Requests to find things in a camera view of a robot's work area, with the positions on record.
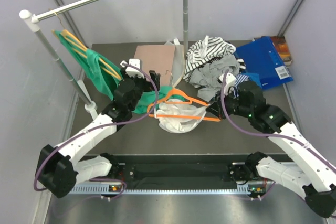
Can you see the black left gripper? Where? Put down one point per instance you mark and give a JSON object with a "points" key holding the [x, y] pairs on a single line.
{"points": [[148, 85]]}

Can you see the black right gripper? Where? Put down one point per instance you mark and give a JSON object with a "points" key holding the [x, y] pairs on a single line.
{"points": [[216, 108]]}

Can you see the orange clothes hanger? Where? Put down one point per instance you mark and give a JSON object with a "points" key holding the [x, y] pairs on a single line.
{"points": [[179, 94]]}

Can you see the white tank top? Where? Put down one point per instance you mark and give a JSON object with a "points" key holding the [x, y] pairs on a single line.
{"points": [[181, 119]]}

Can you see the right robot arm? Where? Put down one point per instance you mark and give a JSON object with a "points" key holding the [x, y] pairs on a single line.
{"points": [[314, 182]]}

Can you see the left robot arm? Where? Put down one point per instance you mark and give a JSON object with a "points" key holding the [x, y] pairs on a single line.
{"points": [[60, 168]]}

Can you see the green tank top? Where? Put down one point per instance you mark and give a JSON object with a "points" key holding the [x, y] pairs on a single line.
{"points": [[103, 73]]}

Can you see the grey shirt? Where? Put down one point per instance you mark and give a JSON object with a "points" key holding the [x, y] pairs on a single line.
{"points": [[205, 78]]}

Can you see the blue striped shirt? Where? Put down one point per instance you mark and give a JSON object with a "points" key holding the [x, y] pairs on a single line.
{"points": [[241, 78]]}

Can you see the blue cloth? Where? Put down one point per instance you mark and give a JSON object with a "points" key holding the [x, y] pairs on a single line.
{"points": [[254, 77]]}

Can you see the striped black white shirt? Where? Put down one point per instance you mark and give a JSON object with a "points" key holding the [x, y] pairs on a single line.
{"points": [[206, 51]]}

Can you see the blue folder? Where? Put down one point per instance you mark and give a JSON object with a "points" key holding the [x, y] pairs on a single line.
{"points": [[262, 58]]}

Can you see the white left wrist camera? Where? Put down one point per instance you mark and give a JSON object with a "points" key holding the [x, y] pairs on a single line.
{"points": [[133, 68]]}

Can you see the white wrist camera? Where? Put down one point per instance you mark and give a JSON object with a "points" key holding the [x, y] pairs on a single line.
{"points": [[133, 68], [228, 79]]}

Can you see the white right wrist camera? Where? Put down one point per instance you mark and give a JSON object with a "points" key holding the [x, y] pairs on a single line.
{"points": [[228, 79]]}

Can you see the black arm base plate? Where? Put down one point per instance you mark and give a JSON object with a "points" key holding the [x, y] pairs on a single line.
{"points": [[226, 167]]}

